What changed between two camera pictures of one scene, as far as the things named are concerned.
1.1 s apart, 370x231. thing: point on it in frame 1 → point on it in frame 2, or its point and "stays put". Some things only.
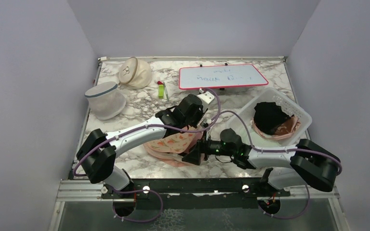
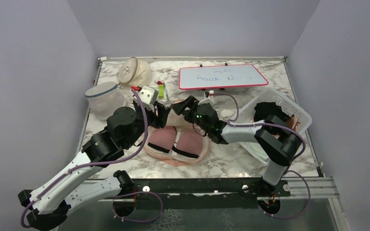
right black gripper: (194, 155) → (179, 108)
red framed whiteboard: (220, 76) stays put
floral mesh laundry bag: (172, 149) stays put
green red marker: (161, 89) stays put
